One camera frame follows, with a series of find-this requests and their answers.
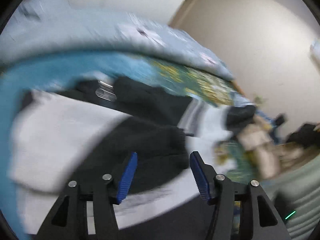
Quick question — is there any beige cloth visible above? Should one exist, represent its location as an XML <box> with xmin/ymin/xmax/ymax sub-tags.
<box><xmin>237</xmin><ymin>117</ymin><xmax>283</xmax><ymax>178</ymax></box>

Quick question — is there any teal floral blanket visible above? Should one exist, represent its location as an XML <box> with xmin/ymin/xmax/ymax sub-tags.
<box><xmin>150</xmin><ymin>60</ymin><xmax>263</xmax><ymax>180</ymax></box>

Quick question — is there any black garment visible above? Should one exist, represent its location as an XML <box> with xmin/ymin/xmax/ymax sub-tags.
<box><xmin>287</xmin><ymin>124</ymin><xmax>320</xmax><ymax>148</ymax></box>

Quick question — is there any pale green curtain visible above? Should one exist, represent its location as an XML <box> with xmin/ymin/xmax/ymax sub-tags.
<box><xmin>260</xmin><ymin>160</ymin><xmax>320</xmax><ymax>240</ymax></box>

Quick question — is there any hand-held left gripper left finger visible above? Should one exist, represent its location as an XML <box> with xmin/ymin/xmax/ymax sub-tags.
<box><xmin>37</xmin><ymin>152</ymin><xmax>138</xmax><ymax>240</ymax></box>

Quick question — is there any light blue floral quilt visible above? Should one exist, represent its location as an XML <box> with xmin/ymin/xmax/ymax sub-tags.
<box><xmin>0</xmin><ymin>0</ymin><xmax>235</xmax><ymax>80</ymax></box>

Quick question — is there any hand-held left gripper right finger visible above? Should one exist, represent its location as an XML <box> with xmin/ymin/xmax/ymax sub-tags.
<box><xmin>189</xmin><ymin>151</ymin><xmax>292</xmax><ymax>240</ymax></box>

